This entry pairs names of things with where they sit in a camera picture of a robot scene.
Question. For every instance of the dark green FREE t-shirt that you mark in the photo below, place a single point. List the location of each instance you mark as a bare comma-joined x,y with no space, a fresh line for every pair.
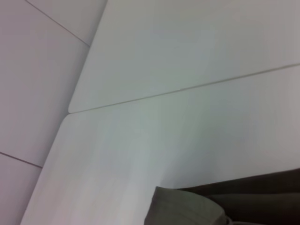
234,204

